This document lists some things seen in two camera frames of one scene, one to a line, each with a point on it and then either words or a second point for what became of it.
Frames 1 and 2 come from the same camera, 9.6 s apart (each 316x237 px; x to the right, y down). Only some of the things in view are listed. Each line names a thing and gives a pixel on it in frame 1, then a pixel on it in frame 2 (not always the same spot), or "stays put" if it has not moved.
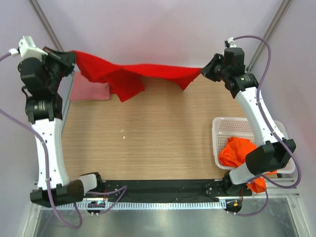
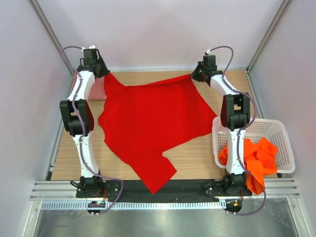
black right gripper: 208,70 -> 194,75
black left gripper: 66,59 -> 105,70
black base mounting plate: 167,190 stays put
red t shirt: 126,80 -> 141,124
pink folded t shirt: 83,90 stays put
